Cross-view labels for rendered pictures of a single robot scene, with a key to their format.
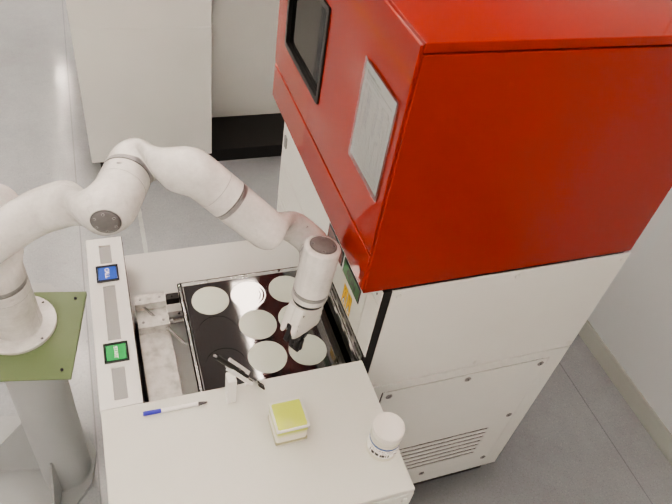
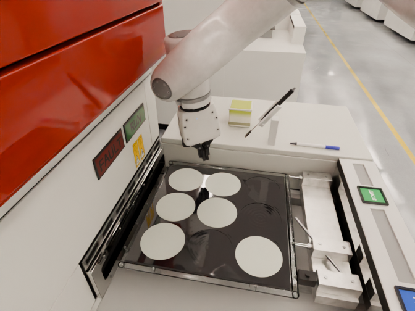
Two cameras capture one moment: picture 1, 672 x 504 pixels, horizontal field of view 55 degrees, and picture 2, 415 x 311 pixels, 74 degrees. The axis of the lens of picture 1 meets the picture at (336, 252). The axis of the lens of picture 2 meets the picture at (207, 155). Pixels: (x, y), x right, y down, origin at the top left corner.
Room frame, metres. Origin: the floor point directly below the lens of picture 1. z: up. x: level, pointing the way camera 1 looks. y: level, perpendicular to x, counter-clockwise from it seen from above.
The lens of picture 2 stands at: (1.47, 0.44, 1.43)
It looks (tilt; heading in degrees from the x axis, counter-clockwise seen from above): 36 degrees down; 216
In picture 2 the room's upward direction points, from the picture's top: straight up
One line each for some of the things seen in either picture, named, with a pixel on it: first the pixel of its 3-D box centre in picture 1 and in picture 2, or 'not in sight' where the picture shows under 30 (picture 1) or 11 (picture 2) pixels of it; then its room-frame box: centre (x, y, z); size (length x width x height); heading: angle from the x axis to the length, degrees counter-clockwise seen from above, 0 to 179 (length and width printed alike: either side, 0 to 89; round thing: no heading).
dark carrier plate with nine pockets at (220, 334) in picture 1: (258, 324); (217, 212); (1.07, 0.17, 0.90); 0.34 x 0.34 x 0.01; 26
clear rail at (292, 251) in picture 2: (189, 336); (290, 223); (0.99, 0.33, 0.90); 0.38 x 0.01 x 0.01; 26
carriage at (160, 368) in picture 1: (158, 354); (322, 230); (0.94, 0.40, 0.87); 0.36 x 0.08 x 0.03; 26
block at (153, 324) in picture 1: (153, 324); (330, 248); (1.01, 0.43, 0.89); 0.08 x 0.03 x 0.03; 116
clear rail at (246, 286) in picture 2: (242, 276); (204, 279); (1.23, 0.25, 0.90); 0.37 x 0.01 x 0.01; 116
